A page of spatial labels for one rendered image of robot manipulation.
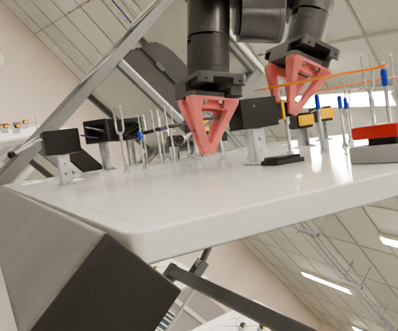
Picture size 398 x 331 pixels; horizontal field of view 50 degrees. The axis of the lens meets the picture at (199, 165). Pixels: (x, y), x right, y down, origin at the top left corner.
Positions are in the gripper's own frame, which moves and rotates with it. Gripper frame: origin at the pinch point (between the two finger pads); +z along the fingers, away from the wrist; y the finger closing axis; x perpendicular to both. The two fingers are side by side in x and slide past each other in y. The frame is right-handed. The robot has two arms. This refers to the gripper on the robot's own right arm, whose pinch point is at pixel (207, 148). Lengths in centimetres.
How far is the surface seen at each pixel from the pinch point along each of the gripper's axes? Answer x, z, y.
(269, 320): -28, 37, 32
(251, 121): -5.7, -3.7, -1.8
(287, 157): -7.7, 1.2, -7.4
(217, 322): -183, 188, 419
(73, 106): 10, -17, 93
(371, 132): -6.9, -0.8, -22.5
